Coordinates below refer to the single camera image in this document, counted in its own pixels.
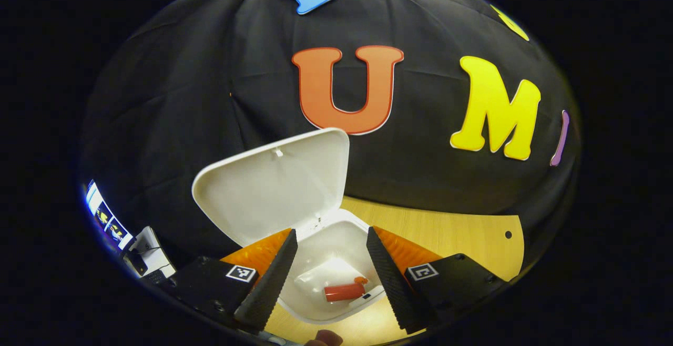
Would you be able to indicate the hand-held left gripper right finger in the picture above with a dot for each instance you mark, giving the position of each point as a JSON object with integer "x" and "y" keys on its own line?
{"x": 391, "y": 285}

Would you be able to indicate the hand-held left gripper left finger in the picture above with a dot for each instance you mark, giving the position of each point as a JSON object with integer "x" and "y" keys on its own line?
{"x": 271, "y": 288}

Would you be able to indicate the orange paper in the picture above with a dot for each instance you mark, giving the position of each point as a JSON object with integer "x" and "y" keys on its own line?
{"x": 361, "y": 280}

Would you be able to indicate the white desktop garbage bin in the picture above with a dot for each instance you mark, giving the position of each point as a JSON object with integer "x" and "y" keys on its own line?
{"x": 273, "y": 188}

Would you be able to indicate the wooden desktop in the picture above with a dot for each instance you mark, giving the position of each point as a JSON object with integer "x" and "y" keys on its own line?
{"x": 447, "y": 230}

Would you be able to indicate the white device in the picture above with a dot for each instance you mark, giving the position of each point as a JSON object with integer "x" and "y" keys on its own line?
{"x": 155, "y": 254}

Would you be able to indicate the computer monitor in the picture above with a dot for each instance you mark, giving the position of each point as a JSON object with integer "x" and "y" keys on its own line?
{"x": 108, "y": 220}

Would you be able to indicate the black backdrop cloth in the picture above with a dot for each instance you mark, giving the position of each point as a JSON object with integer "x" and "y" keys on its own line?
{"x": 210, "y": 99}

